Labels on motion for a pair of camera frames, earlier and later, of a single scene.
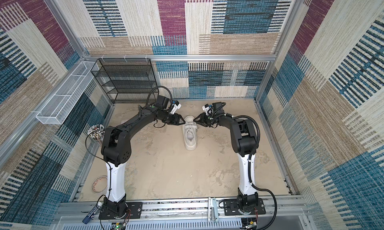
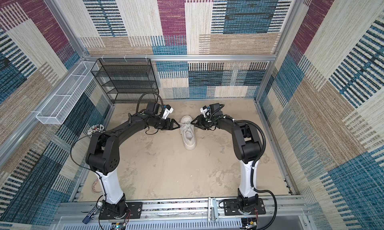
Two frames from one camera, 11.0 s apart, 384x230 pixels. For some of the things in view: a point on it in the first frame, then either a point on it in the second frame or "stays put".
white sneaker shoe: [190, 129] stays put
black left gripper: [176, 119] → [170, 127]
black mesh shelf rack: [126, 80] stays put
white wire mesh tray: [58, 106] stays put
